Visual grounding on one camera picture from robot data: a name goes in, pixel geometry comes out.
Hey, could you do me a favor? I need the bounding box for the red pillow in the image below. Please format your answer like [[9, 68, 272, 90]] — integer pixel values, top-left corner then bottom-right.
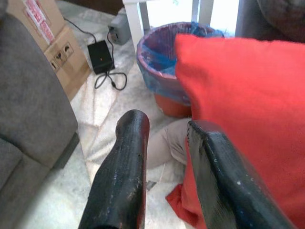
[[165, 33, 305, 229]]

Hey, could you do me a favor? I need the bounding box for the white table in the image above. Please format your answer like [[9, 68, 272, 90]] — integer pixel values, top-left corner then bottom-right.
[[122, 0, 215, 52]]

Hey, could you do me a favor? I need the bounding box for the orange waste bin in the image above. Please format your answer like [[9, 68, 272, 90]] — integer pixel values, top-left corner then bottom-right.
[[137, 21, 224, 118]]

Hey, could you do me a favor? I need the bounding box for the grey fabric sofa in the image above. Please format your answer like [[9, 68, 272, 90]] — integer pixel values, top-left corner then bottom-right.
[[234, 0, 305, 45], [0, 11, 81, 215]]

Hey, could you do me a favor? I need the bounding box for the beige cushion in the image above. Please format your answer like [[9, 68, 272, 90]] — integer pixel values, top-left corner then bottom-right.
[[145, 118, 191, 169]]

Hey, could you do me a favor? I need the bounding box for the blue bin liner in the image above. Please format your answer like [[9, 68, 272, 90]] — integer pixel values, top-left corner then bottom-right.
[[137, 21, 224, 107]]

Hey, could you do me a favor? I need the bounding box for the black power adapter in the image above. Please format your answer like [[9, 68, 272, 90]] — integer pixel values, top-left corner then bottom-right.
[[87, 40, 116, 75]]

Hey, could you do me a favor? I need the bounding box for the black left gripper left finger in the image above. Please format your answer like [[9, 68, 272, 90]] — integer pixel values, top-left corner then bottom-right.
[[78, 109, 150, 229]]

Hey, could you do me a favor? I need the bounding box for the grey box device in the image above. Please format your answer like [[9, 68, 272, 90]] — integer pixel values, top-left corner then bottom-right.
[[107, 8, 132, 46]]

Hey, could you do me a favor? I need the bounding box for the cardboard box with red tape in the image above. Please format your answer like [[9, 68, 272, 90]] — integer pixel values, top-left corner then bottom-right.
[[7, 0, 92, 102]]

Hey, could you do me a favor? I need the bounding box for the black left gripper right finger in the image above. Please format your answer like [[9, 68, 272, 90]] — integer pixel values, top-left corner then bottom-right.
[[187, 120, 296, 229]]

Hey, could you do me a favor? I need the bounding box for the black adapter cable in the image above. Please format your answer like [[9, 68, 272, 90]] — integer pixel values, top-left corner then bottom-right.
[[63, 18, 128, 91]]

